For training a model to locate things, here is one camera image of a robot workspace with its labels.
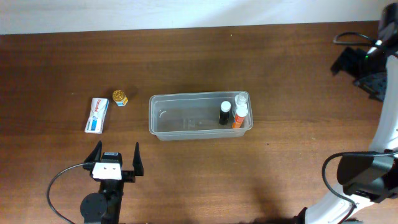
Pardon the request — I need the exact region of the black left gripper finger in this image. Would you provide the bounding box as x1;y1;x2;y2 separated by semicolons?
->
132;142;144;176
83;141;102;170

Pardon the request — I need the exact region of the white Panadol medicine box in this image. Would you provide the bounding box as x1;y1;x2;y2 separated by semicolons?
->
84;98;109;134

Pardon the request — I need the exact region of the small gold-lidded balm jar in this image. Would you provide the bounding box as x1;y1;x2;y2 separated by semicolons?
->
113;90;128;106

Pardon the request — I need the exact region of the dark syrup bottle white cap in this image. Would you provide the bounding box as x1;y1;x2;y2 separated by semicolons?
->
219;101;231;125

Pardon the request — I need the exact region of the orange tube with white cap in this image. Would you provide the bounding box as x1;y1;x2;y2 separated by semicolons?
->
232;106;248;129

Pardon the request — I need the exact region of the white plastic bottle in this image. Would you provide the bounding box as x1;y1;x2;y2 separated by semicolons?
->
232;92;249;117

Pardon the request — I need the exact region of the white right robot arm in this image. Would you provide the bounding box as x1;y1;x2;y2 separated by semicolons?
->
292;2;397;224

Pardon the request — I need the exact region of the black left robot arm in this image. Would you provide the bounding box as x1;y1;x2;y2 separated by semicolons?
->
80;141;144;223

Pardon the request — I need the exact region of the clear plastic container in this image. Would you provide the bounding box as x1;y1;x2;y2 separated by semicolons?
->
149;91;254;141

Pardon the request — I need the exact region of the black left camera cable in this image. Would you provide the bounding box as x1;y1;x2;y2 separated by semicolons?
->
46;162;91;224

